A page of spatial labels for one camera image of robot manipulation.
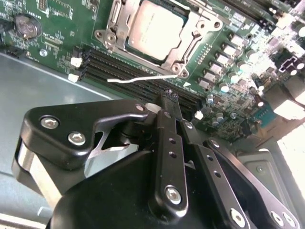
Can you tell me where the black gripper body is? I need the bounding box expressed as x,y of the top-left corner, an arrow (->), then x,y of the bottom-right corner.
49,150 -> 231,229

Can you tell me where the metal socket cover frame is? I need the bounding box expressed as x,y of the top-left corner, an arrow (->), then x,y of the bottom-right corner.
104,0 -> 203,70

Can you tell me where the silver CPU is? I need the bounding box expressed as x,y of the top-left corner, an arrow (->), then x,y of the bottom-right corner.
125,0 -> 191,65

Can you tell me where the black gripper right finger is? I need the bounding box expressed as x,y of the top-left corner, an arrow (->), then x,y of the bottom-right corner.
171,92 -> 301,229

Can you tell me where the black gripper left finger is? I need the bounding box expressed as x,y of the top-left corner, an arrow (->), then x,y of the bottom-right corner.
11,90 -> 189,219

